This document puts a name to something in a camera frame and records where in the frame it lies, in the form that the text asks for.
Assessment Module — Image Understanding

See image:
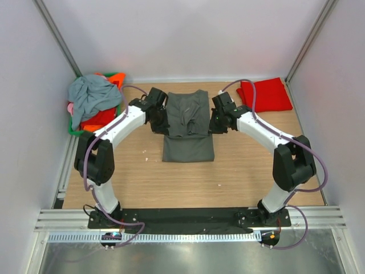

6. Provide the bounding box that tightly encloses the dark grey t shirt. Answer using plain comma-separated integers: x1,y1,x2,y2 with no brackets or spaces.
162,90,214,163

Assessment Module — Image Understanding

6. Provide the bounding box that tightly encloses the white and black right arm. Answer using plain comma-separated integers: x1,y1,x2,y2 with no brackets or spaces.
209,92,317,226

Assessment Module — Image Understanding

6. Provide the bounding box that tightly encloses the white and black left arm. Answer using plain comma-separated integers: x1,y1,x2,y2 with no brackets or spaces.
74,87,169,228

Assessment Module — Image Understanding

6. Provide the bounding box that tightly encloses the orange t shirt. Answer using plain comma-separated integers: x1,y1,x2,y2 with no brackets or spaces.
95,72,125,91

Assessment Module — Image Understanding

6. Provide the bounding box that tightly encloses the folded red t shirt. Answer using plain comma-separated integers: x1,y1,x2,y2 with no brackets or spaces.
236,78,293,112

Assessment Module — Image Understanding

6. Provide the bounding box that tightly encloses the red t shirt in basket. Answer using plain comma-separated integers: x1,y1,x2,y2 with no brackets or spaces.
80,107,117,130

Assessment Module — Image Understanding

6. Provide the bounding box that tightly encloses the light blue t shirt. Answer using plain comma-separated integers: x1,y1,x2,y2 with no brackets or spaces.
68,74,123,131

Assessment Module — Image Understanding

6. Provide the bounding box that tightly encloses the pink garment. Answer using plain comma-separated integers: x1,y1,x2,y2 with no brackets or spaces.
67,102,74,116

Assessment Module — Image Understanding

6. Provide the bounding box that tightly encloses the green plastic basket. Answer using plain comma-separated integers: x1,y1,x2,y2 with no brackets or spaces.
67,72,125,136

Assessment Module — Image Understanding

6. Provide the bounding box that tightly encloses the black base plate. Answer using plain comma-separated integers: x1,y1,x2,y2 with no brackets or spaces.
87,207,291,235

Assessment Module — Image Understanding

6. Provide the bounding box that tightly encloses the slotted white cable duct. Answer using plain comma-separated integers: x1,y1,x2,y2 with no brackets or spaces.
48,231,261,244

